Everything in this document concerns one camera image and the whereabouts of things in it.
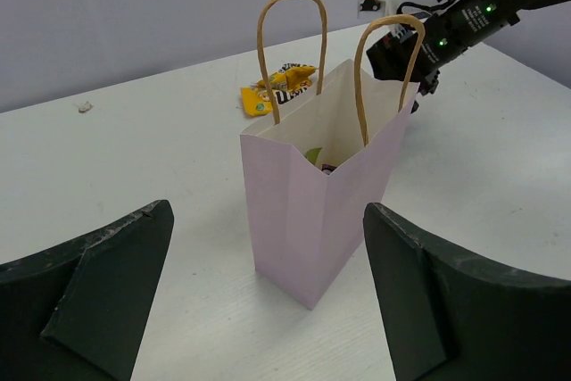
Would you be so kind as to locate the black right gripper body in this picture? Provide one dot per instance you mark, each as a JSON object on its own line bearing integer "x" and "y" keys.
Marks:
{"x": 390, "y": 55}

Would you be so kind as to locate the pink paper bag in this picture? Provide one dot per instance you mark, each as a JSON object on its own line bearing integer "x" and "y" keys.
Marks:
{"x": 304, "y": 224}

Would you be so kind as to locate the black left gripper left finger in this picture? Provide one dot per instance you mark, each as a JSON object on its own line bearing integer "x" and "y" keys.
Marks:
{"x": 78, "y": 310}

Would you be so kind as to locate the green Himalaya snack packet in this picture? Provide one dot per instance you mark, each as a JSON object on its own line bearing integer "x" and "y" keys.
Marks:
{"x": 312, "y": 155}

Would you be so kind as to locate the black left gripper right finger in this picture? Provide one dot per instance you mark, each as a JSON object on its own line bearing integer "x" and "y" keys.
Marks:
{"x": 452, "y": 314}

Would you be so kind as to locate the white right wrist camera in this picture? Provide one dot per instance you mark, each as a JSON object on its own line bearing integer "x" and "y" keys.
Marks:
{"x": 369, "y": 10}

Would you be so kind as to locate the small white paper scrap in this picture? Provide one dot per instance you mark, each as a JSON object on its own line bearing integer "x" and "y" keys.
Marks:
{"x": 85, "y": 107}

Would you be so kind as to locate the yellow M&M packet small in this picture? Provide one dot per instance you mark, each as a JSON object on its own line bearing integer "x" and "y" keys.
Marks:
{"x": 292, "y": 77}

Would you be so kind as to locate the yellow M&M packet large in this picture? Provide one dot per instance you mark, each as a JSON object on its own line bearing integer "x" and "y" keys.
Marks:
{"x": 256, "y": 101}

